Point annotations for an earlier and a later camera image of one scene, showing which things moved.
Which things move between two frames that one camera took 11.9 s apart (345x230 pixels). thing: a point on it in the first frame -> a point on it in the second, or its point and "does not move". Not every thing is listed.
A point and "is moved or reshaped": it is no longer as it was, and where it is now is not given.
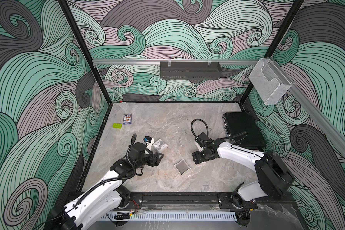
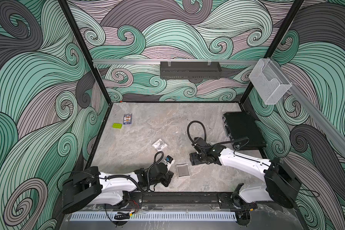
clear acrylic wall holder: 270,83 does not move
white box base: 182,166 is moved or reshaped
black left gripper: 155,157 -> 168,177
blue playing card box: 127,119 does not move
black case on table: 244,131 does not move
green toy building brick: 117,125 does not move
